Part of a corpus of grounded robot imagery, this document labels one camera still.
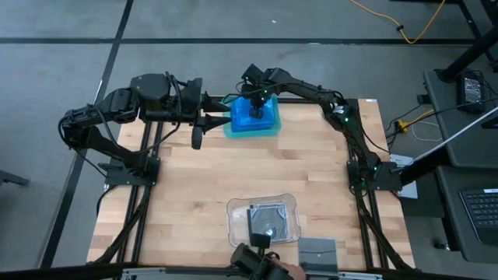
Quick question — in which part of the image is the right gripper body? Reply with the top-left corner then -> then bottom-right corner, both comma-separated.
240,62 -> 279,102

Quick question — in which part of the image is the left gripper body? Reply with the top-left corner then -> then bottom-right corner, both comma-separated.
170,76 -> 204,125

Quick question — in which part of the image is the clear jewel case black tray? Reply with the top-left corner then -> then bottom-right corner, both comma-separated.
298,236 -> 338,276
247,202 -> 291,241

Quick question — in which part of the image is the teal translucent plastic bin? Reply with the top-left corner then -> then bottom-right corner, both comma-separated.
222,93 -> 282,140

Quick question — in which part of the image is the clear plastic bin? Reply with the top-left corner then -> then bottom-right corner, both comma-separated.
226,193 -> 302,249

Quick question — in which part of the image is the black handheld device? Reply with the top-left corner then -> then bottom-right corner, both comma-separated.
230,232 -> 296,280

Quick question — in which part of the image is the white paper sheet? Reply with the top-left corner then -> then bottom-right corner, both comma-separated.
390,153 -> 419,200

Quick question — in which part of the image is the black crossbar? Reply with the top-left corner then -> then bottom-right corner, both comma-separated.
0,262 -> 498,280

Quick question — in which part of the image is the person's hand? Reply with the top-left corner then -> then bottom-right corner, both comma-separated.
272,261 -> 307,280

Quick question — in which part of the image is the black floor stand foot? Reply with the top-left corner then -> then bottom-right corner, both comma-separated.
0,170 -> 30,188

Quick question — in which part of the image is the white rod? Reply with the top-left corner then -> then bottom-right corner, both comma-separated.
392,107 -> 498,172

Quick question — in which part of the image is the black power adapter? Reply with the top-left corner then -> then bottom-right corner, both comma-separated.
455,73 -> 486,114

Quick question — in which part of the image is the black desk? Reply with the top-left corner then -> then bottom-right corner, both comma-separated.
423,68 -> 498,264

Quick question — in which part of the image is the black keyboard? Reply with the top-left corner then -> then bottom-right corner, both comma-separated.
459,188 -> 498,247

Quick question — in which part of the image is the black cable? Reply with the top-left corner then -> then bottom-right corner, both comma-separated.
73,147 -> 117,217

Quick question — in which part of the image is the yellow plug cable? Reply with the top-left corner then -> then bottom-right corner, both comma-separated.
392,108 -> 436,133

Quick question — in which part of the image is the black aluminium table frame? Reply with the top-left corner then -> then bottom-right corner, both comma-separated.
87,93 -> 416,273

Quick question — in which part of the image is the black desk leg frame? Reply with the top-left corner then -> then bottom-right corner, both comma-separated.
435,0 -> 498,83

